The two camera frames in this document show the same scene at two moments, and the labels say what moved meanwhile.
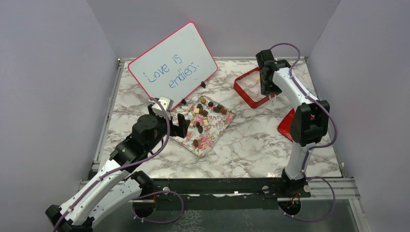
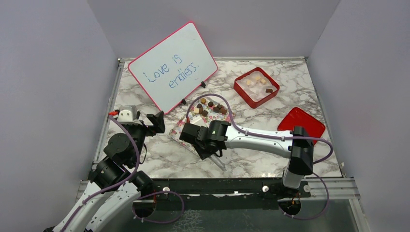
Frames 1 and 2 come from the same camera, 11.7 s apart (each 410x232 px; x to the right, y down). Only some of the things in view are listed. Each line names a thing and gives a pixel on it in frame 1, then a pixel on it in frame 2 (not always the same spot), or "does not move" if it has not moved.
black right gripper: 266,90 -> 203,154
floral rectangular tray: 208,122 does not move
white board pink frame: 176,65 does not move
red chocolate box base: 249,87 does not move
